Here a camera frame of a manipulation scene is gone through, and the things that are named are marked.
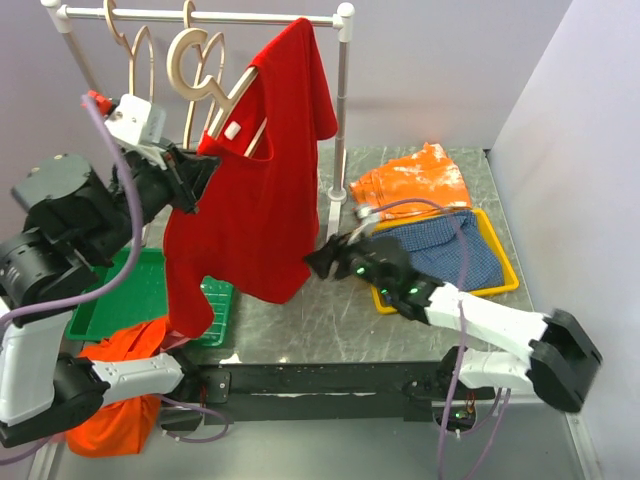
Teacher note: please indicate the pink cloth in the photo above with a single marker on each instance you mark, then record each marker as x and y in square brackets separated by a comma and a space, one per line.
[172, 340]

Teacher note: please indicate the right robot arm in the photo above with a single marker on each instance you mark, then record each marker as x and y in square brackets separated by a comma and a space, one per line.
[549, 355]

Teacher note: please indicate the yellow plastic tray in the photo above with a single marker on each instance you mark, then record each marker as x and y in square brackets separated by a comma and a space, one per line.
[487, 230]

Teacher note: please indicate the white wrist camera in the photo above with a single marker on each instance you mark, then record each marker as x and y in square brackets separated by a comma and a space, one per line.
[367, 218]
[134, 123]

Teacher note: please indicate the orange white cloth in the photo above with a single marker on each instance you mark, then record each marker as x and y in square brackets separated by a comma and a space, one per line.
[419, 179]

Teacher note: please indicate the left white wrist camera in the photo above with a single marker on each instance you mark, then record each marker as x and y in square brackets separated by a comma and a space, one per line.
[134, 123]

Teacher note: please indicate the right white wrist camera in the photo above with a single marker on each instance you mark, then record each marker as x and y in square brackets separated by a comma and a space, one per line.
[367, 218]

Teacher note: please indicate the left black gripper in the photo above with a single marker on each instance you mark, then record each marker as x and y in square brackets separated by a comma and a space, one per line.
[188, 172]

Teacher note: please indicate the red t shirt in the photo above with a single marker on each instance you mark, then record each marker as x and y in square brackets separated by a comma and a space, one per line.
[257, 219]

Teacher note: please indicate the white clothes rack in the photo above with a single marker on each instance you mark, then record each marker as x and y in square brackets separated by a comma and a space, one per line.
[342, 21]

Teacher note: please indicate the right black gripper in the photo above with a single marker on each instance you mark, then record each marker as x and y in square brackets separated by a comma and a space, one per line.
[336, 249]

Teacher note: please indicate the blue checkered shirt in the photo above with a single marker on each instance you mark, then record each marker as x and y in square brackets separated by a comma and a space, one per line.
[450, 248]

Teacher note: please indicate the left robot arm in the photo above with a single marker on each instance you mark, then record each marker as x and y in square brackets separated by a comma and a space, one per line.
[75, 225]

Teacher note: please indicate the green plastic tray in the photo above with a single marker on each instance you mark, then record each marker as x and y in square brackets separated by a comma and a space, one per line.
[142, 297]

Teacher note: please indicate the black base bar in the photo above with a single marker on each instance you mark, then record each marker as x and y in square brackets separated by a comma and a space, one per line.
[330, 391]

